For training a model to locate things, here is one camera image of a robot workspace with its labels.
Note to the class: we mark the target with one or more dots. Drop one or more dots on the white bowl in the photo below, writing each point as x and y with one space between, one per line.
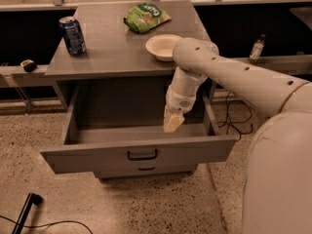
162 46

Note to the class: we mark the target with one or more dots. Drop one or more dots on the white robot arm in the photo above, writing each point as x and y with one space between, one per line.
277 194

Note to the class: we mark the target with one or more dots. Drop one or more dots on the blue soda can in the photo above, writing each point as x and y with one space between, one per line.
72 35

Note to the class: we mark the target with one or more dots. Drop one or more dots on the small clear bottle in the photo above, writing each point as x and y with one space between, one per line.
257 48

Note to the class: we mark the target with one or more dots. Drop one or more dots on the grey drawer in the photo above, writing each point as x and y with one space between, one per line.
111 127
136 171

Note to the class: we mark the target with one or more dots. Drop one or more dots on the grey bottom drawer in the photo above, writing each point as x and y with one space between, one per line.
136 171

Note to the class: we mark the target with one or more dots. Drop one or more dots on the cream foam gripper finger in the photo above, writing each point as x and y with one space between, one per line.
172 121

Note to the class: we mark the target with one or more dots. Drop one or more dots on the grey drawer cabinet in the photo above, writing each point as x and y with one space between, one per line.
115 53

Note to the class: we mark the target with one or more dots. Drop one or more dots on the black yellow tape measure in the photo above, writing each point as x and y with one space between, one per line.
28 65

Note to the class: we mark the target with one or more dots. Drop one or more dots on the green chip bag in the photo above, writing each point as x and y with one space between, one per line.
145 16

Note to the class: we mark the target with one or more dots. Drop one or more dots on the black stand leg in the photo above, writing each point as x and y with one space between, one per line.
32 199

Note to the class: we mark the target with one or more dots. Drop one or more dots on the grey top drawer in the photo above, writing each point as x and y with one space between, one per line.
111 127

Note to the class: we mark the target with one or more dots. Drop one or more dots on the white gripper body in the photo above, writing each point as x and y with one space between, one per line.
178 101

